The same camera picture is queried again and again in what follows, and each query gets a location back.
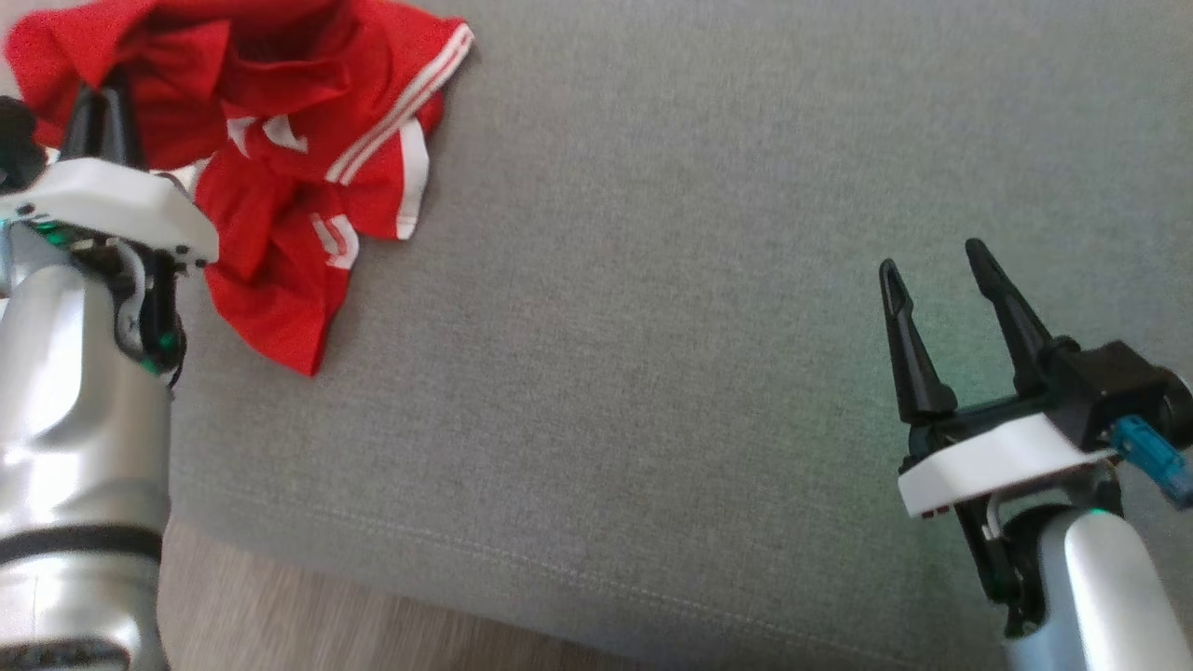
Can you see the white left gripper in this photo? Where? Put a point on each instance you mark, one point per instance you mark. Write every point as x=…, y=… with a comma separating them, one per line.
x=102, y=200

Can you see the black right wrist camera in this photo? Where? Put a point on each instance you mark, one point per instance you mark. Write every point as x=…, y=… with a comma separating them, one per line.
x=1114, y=382

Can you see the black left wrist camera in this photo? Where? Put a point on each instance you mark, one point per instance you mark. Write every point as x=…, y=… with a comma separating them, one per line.
x=17, y=140

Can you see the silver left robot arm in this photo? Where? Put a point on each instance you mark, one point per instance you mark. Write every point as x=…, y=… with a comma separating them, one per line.
x=75, y=447

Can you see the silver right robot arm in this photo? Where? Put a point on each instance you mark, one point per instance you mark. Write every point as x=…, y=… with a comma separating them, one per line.
x=1100, y=596

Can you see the grey fabric sofa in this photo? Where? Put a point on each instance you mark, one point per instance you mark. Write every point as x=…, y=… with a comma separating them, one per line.
x=671, y=373

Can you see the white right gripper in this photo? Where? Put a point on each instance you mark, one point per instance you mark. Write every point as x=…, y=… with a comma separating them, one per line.
x=988, y=457

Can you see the red white polo shirt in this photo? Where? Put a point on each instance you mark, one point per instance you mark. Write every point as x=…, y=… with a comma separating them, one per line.
x=149, y=65

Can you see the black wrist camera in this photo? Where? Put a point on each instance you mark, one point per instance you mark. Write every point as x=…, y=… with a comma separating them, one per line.
x=17, y=140
x=1114, y=382

